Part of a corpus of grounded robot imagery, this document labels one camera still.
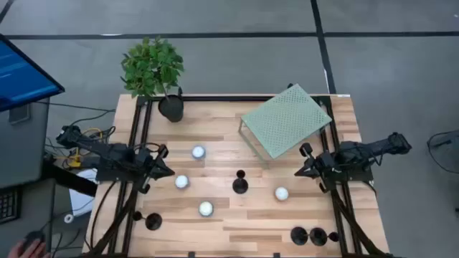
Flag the black support bar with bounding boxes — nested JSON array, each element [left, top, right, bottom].
[[42, 159, 98, 197]]

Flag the person's hand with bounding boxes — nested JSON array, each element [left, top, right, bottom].
[[6, 239, 51, 258]]

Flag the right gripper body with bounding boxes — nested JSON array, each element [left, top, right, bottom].
[[301, 142, 338, 194]]

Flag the grey desk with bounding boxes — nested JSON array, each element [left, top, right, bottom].
[[0, 97, 57, 258]]

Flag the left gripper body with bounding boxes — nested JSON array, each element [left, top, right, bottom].
[[136, 144, 169, 195]]

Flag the blue patterned tin candle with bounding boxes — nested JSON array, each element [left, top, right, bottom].
[[191, 145, 207, 161], [198, 200, 214, 218]]

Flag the potted green plant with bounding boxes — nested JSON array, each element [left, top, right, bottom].
[[120, 34, 186, 123]]

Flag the black keyboard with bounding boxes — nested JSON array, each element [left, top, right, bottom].
[[0, 186, 21, 225]]

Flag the black candlestick holder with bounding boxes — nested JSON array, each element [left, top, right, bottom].
[[290, 226, 311, 247], [232, 169, 250, 195], [309, 226, 340, 247], [131, 210, 164, 231]]

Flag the black framed computer monitor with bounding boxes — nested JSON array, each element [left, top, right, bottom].
[[0, 33, 66, 113]]

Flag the green perforated metal shelf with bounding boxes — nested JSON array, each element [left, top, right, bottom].
[[237, 82, 333, 169]]

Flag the black computer mouse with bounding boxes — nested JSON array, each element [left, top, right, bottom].
[[23, 230, 46, 252]]

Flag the white paper sheet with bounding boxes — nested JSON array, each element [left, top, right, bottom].
[[67, 168, 100, 218]]

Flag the thick black cable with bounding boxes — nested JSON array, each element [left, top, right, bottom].
[[89, 181, 119, 252]]

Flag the red patterned tin candle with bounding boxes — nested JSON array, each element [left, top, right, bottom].
[[174, 174, 190, 190]]

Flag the orange patterned tin candle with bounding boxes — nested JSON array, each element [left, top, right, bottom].
[[274, 186, 290, 202]]

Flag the yellow clamp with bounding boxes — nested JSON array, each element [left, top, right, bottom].
[[66, 146, 82, 169]]

